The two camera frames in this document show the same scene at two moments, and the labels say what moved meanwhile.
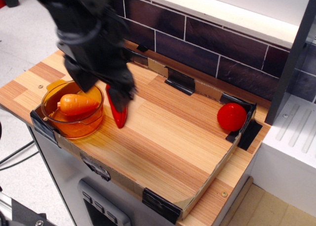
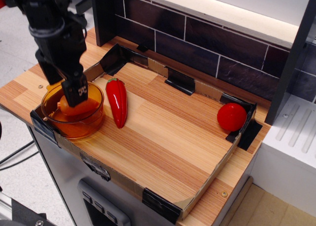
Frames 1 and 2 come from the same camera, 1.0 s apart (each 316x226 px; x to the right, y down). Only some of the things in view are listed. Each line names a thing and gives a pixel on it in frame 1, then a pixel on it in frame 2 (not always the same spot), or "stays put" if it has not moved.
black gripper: x=101 y=56 to x=63 y=41
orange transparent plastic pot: x=66 y=126 stays put
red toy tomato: x=231 y=116 stays put
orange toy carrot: x=71 y=104 stays put
